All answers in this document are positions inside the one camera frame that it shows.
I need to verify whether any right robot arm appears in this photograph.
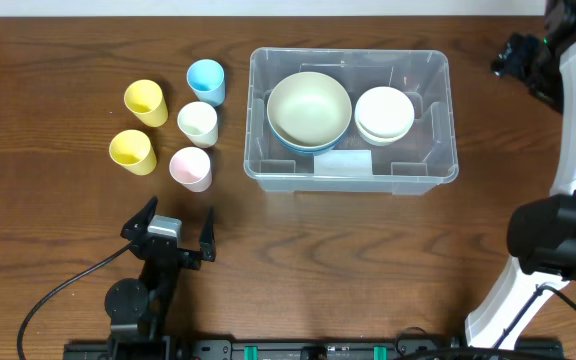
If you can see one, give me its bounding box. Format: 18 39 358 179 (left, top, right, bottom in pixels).
465 0 576 358

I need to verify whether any pink plastic cup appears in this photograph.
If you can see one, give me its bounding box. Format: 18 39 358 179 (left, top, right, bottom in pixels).
169 147 212 192

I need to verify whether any yellow plastic cup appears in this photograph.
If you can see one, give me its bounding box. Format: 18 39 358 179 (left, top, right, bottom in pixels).
109 129 157 176
123 79 168 127

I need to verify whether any blue plastic cup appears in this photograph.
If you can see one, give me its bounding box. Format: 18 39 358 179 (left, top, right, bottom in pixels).
186 59 226 107

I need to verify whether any beige large bowl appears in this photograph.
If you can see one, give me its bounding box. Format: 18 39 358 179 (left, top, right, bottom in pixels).
266 72 352 132

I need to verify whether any yellow plastic cup upper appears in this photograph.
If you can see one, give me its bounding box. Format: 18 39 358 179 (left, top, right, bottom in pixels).
123 79 168 127

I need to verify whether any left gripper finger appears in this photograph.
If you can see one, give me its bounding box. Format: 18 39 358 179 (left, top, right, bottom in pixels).
120 196 158 241
199 207 216 262

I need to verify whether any pale green plastic cup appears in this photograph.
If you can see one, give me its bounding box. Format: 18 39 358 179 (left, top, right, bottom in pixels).
177 101 218 148

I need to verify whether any clear plastic storage container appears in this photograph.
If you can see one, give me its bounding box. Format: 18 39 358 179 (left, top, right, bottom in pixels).
243 47 459 195

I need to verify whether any yellow plastic cup lower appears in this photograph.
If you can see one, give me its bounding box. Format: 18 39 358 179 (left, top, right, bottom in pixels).
109 129 157 176

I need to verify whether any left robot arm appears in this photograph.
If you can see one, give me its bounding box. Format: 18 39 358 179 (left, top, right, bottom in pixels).
104 197 216 360

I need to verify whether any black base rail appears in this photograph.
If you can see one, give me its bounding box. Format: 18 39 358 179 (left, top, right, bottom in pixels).
62 338 565 360

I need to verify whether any yellow small bowl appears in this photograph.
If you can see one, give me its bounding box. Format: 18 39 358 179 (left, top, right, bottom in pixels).
356 123 410 146

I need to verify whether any white small bowl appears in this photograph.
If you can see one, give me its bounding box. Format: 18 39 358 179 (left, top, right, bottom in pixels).
354 86 415 138

